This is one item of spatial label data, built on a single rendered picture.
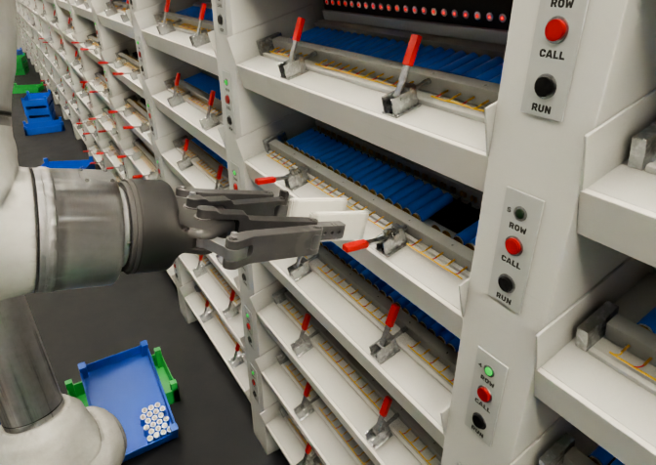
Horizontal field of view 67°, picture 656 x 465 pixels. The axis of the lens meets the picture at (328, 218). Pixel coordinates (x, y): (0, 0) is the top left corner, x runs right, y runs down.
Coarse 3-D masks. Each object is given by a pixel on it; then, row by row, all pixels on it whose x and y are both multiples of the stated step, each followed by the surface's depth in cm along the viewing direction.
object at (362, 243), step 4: (384, 232) 67; (388, 232) 66; (380, 236) 67; (384, 236) 67; (388, 236) 67; (356, 240) 65; (360, 240) 65; (364, 240) 65; (368, 240) 66; (372, 240) 66; (376, 240) 66; (380, 240) 66; (384, 240) 66; (344, 244) 64; (348, 244) 64; (352, 244) 64; (356, 244) 64; (360, 244) 64; (364, 244) 65; (368, 244) 65; (372, 244) 66; (344, 248) 64; (348, 248) 63; (352, 248) 64; (356, 248) 64; (360, 248) 64
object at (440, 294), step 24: (288, 120) 103; (312, 120) 106; (240, 144) 99; (264, 144) 101; (264, 168) 96; (312, 192) 85; (384, 264) 67; (408, 264) 65; (432, 264) 64; (408, 288) 64; (432, 288) 60; (456, 288) 60; (432, 312) 61; (456, 312) 57
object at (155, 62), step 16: (144, 0) 143; (160, 0) 145; (144, 48) 147; (144, 64) 151; (160, 64) 152; (176, 64) 154; (144, 96) 161; (160, 112) 157; (160, 128) 159; (176, 128) 162; (160, 160) 165; (176, 176) 168; (192, 320) 195
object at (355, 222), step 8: (312, 216) 46; (320, 216) 47; (328, 216) 47; (336, 216) 48; (344, 216) 48; (352, 216) 49; (360, 216) 50; (352, 224) 49; (360, 224) 50; (344, 232) 49; (352, 232) 50; (360, 232) 50; (320, 240) 48; (328, 240) 48; (336, 240) 49
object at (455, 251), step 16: (272, 144) 99; (288, 160) 94; (304, 160) 90; (320, 176) 85; (336, 176) 83; (352, 192) 78; (368, 192) 76; (368, 208) 76; (384, 208) 72; (400, 224) 69; (416, 224) 67; (432, 240) 64; (448, 240) 63; (448, 256) 63; (464, 256) 60
